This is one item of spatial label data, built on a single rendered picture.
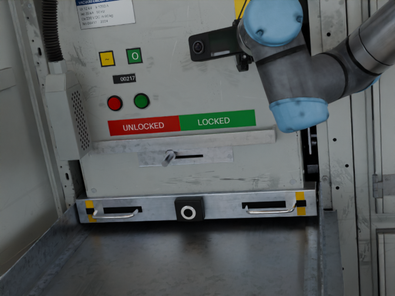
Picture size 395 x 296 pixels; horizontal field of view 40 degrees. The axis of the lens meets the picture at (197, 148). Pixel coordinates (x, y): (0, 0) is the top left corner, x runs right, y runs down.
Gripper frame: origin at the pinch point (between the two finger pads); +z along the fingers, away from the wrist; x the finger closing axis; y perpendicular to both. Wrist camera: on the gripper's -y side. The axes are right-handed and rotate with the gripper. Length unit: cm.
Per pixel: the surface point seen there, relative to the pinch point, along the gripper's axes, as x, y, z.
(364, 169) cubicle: -27.3, 24.7, 7.4
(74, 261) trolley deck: -37, -38, 6
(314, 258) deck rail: -40.5, 8.6, -7.3
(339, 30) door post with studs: 1.5, 21.1, 0.7
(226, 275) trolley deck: -41.0, -8.0, -7.6
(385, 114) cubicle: -16.3, 28.3, 1.3
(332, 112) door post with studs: -14.4, 18.9, 5.5
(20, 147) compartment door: -12, -49, 16
